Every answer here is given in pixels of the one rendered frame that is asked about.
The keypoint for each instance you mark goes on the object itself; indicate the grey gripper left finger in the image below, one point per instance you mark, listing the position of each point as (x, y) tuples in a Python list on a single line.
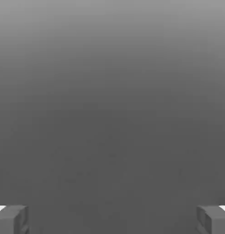
[(11, 220)]

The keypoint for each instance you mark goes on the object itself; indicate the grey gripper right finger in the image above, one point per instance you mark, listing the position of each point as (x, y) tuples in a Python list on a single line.
[(215, 220)]

